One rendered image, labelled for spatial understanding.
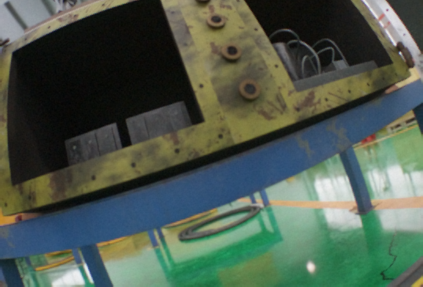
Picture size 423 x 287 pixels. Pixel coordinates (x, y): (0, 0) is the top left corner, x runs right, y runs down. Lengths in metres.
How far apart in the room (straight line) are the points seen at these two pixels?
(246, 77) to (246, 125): 0.13
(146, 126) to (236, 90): 0.33
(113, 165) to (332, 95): 0.59
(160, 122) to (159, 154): 0.25
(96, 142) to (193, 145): 0.38
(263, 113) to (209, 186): 0.21
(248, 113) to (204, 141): 0.12
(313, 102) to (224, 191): 0.32
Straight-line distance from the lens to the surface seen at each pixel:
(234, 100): 0.53
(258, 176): 0.53
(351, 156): 1.58
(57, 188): 0.58
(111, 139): 0.75
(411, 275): 0.43
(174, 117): 0.72
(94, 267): 1.39
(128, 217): 0.53
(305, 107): 0.59
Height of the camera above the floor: 0.59
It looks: 14 degrees up
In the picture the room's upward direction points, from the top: 21 degrees counter-clockwise
